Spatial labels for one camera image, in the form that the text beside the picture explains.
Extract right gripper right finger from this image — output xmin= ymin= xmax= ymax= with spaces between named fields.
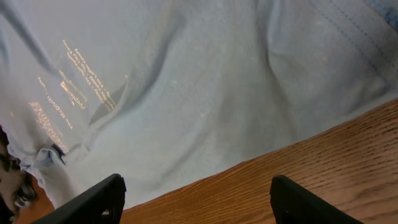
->
xmin=270 ymin=175 xmax=362 ymax=224

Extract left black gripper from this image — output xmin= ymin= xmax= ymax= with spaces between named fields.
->
xmin=1 ymin=128 xmax=37 ymax=223

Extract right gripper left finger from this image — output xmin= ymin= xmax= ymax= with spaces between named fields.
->
xmin=33 ymin=174 xmax=126 ymax=224

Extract light blue printed t-shirt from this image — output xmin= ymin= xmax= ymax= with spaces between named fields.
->
xmin=1 ymin=0 xmax=397 ymax=208

